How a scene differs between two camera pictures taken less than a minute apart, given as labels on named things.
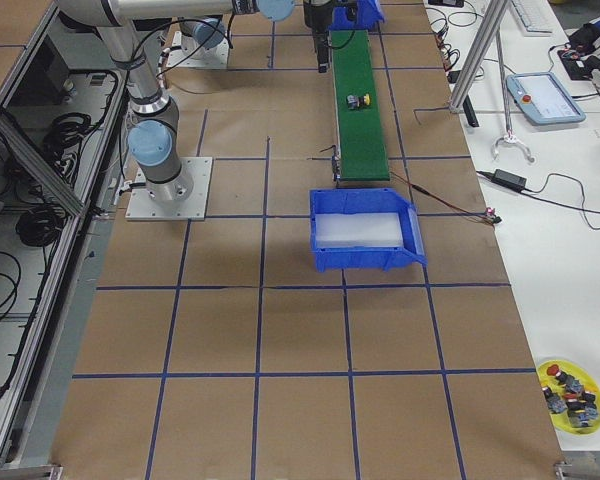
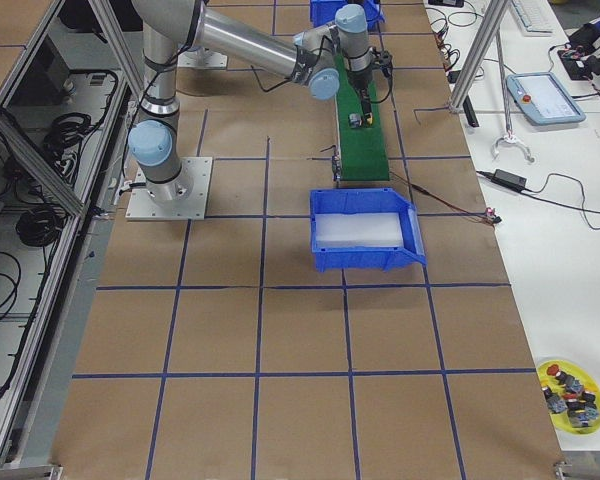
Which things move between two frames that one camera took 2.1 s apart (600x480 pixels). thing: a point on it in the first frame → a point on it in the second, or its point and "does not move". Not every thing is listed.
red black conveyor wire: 489,215 does not move
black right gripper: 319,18 → 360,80
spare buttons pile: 579,404 does not move
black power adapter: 510,180 does not move
